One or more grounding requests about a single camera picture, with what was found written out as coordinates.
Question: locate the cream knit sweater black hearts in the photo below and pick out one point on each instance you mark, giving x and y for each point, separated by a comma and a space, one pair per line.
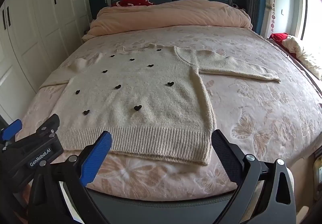
151, 93

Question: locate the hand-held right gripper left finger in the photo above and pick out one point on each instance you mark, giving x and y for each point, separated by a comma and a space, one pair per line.
98, 158

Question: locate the red folded cloth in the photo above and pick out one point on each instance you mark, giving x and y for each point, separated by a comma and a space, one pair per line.
278, 37

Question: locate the white wardrobe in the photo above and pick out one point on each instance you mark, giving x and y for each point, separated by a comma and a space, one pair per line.
30, 37

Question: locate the white crumpled cloth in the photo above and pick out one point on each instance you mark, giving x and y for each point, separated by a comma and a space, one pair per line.
304, 52

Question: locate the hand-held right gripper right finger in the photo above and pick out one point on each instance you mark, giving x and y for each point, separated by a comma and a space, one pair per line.
226, 161

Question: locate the pink butterfly pattern blanket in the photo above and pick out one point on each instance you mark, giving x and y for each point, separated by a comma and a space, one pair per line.
251, 118

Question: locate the teal curtain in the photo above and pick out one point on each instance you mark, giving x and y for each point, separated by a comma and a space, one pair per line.
259, 0

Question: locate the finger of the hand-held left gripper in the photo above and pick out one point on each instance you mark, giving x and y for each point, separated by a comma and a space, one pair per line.
11, 129
49, 125

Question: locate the peach duvet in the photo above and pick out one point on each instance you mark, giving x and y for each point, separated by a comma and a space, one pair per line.
171, 15

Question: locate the window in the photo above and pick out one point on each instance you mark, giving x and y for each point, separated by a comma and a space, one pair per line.
312, 12

